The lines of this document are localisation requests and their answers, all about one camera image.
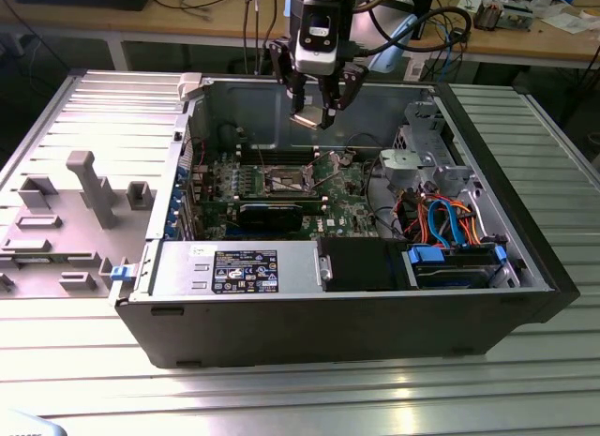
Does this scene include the CPU socket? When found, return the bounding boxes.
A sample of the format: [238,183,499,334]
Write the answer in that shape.
[262,165,316,197]

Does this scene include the blue wire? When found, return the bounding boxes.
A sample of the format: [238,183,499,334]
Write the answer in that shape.
[427,197,470,249]

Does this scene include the white rounded device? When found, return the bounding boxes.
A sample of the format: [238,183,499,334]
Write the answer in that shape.
[0,409,67,436]

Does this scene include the blue cable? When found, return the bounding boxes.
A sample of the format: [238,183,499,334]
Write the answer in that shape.
[440,21,468,76]

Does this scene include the metal socket cover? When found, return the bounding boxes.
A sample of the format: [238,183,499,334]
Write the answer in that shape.
[304,150,335,182]

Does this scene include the black upright device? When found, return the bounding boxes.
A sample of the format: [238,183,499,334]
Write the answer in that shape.
[408,0,436,39]

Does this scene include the orange wire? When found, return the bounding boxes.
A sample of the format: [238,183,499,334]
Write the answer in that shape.
[452,200,488,246]

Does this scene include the red wire bundle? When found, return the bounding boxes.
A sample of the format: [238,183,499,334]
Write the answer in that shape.
[396,191,426,235]

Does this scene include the silver square CPU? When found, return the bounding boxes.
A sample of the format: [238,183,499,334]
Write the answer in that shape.
[289,105,325,128]

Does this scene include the hard disk in blue carrier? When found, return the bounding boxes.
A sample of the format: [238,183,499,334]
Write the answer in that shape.
[406,244,508,291]

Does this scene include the small electronics assembly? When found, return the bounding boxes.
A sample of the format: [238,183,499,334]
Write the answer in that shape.
[472,0,534,34]

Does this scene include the green motherboard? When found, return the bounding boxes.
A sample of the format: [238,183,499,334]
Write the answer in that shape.
[186,147,376,243]

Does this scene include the grey hanging cable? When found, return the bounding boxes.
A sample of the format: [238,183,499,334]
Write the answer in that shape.
[241,0,263,76]

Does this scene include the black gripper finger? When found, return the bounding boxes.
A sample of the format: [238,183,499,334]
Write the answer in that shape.
[266,38,308,114]
[318,63,371,130]

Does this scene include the wooden desk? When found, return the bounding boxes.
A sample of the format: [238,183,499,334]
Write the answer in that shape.
[0,0,600,69]

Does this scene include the grey parts rack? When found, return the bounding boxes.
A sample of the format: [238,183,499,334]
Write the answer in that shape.
[0,149,158,301]

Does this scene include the black PC case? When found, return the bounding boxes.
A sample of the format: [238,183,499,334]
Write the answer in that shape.
[108,71,581,370]

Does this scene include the thin black wire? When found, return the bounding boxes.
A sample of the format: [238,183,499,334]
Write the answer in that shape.
[345,132,382,151]

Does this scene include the silver power supply unit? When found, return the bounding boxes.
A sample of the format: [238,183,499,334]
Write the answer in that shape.
[148,241,324,300]

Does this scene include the metal drive cage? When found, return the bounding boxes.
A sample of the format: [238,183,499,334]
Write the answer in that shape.
[396,100,474,196]

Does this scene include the white papers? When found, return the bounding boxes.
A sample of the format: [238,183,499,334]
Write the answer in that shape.
[538,11,600,34]

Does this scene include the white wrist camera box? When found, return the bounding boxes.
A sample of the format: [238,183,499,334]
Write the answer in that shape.
[293,7,340,75]

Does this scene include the black plastic shroud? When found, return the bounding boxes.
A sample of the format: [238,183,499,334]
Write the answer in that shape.
[317,237,410,294]

